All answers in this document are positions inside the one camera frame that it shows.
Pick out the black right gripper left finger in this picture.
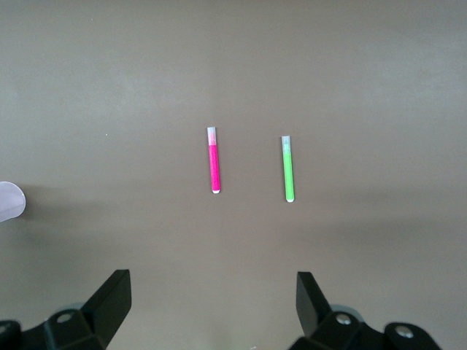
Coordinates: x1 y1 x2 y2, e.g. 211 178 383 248
0 269 131 350

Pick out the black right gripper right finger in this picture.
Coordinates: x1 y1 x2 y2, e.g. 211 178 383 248
287 271 442 350

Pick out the pink pen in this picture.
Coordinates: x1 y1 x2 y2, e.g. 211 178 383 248
206 127 223 195

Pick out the pink plastic holder cup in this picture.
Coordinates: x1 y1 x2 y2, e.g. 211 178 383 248
0 181 27 224

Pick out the green pen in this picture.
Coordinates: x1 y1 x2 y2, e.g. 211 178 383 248
281 136 296 203

